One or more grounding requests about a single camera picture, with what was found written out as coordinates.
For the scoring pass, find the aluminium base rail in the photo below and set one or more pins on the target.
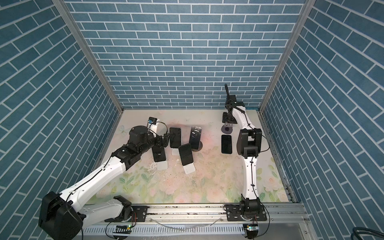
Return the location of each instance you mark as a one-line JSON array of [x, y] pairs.
[[286, 221]]

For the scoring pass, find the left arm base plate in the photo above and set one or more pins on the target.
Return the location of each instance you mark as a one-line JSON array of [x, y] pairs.
[[131, 214]]

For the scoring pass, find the white slotted cable duct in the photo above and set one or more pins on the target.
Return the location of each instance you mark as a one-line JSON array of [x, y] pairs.
[[155, 230]]

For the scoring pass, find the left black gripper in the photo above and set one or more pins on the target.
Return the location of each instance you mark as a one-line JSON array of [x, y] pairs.
[[160, 144]]

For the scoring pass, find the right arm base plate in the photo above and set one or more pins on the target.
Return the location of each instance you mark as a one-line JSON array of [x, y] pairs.
[[235, 213]]

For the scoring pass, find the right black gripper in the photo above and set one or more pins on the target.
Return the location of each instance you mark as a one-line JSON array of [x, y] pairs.
[[224, 120]]

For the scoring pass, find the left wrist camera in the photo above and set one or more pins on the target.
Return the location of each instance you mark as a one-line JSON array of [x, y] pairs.
[[152, 122]]

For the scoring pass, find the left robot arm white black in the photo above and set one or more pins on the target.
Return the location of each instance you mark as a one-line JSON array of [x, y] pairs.
[[63, 215]]

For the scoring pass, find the white stand left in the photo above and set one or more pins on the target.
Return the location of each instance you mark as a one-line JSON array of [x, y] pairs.
[[162, 165]]

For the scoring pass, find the white stand back centre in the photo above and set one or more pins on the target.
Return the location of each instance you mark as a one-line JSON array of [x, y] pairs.
[[175, 152]]

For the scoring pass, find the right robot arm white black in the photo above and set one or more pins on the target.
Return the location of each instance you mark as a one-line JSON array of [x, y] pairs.
[[248, 147]]

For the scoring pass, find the phone on dark round stand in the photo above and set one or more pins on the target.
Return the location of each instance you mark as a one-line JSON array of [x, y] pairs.
[[195, 137]]

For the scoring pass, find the dark round phone stand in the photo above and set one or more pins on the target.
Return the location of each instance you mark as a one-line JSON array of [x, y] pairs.
[[200, 147]]

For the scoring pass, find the white stand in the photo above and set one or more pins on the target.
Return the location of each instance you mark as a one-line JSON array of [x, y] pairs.
[[189, 168], [162, 165], [175, 152]]

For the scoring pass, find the white stand front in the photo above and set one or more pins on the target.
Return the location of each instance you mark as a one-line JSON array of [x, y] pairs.
[[189, 168]]

